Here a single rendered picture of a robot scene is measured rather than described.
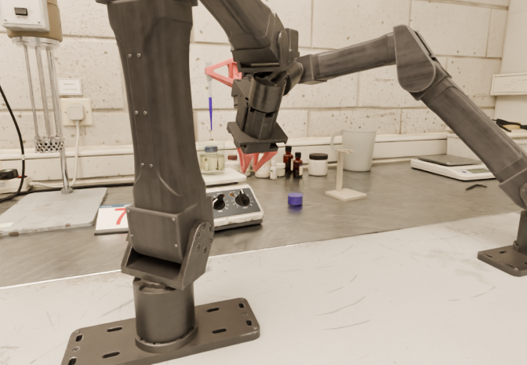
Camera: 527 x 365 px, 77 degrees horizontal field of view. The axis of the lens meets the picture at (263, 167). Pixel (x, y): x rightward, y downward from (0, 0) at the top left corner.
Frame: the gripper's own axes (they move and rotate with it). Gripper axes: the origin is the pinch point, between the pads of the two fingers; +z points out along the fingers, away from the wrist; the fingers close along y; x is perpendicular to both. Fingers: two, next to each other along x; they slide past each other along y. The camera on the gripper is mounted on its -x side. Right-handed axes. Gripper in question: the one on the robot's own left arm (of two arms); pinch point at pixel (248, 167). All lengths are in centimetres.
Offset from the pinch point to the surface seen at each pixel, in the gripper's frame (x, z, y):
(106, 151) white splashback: -47, 30, 26
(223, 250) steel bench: 13.4, 6.6, 8.6
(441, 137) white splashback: -33, 25, -110
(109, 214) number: -6.1, 14.6, 26.6
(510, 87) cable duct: -36, 2, -142
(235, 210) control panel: 3.5, 8.4, 2.8
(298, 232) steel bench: 12.5, 7.4, -7.4
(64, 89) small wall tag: -61, 15, 36
